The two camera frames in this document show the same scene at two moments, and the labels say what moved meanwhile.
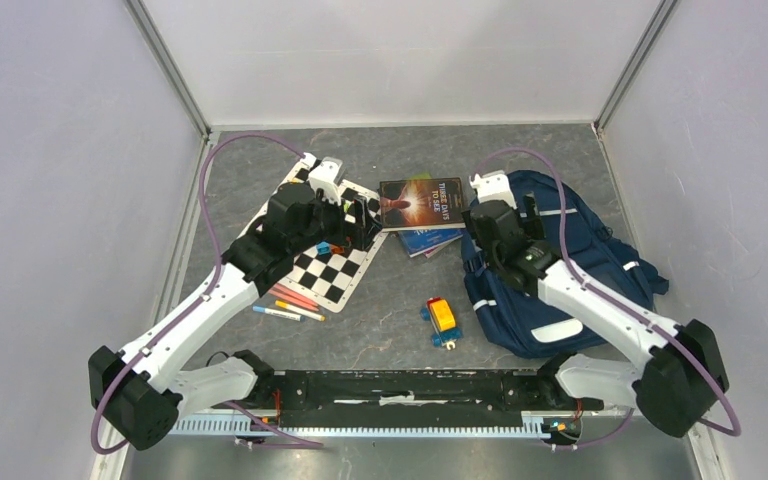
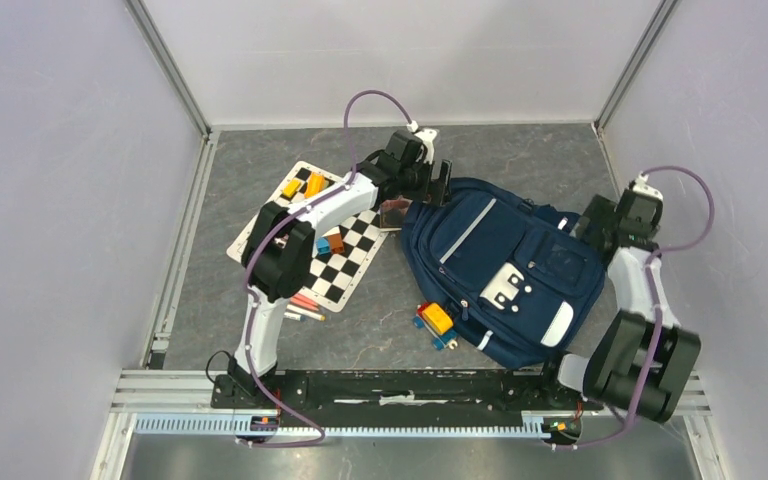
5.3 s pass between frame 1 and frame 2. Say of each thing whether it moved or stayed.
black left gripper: moved
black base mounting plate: stayed
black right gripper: moved
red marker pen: stayed
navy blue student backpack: moved
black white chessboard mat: stayed
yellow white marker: stayed
